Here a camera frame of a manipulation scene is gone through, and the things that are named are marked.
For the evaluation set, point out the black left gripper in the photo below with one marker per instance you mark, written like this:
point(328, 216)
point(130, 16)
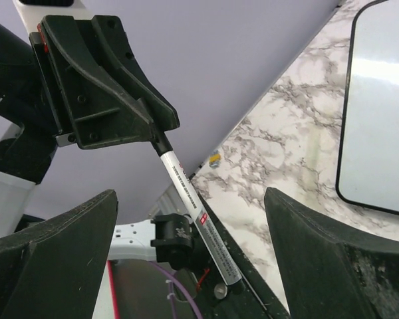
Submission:
point(95, 92)

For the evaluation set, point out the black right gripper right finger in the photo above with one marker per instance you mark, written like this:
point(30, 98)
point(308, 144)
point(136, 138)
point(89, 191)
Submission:
point(330, 269)

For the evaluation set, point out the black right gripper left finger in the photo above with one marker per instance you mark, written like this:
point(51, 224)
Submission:
point(53, 269)

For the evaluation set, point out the silver whiteboard marker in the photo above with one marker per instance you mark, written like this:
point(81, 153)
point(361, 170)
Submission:
point(206, 228)

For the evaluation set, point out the white framed whiteboard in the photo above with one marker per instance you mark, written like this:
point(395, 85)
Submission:
point(368, 159)

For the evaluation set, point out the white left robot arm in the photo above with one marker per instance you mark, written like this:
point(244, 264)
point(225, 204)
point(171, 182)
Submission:
point(28, 146)

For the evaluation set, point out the yellow small object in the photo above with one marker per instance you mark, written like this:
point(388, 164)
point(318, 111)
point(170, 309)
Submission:
point(215, 159)

